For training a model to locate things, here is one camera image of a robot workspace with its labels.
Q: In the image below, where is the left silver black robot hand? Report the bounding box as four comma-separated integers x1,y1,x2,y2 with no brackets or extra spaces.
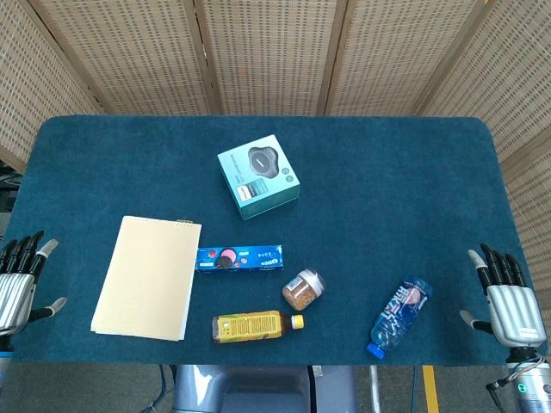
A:
0,230,68,337

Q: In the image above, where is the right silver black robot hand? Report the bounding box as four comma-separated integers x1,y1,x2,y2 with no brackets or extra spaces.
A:
459,243,548,348

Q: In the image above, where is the beige notebook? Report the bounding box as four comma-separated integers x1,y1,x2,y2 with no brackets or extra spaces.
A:
90,215,202,342

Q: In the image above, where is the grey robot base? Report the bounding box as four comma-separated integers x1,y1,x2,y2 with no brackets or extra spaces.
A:
171,364,361,413

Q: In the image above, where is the blue Pepsi bottle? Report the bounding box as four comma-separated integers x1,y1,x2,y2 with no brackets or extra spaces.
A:
366,275,434,359

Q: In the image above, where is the white pole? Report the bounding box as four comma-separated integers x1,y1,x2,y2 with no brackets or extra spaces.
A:
368,365,382,413

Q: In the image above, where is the dark teal table cloth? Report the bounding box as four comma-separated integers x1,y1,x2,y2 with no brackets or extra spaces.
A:
0,114,537,367

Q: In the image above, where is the clear jar of orange snacks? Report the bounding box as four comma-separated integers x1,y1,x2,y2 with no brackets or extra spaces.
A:
282,268,327,311

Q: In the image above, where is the blue Oreo cookie box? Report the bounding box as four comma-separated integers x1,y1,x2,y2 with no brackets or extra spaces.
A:
195,244,285,273

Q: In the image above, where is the yellow-label tea bottle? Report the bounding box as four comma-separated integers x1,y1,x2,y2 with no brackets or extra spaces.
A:
211,310,306,345

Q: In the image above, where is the teal product box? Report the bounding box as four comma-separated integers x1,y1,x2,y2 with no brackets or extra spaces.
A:
216,134,301,221

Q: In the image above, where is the woven bamboo folding screen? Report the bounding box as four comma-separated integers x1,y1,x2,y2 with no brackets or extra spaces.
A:
0,0,551,293

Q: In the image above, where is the dark equipment with cables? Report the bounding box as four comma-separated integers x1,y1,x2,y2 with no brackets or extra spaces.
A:
0,161,22,242

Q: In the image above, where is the blue floor cable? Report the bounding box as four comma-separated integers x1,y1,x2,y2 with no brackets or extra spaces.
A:
145,364,173,413

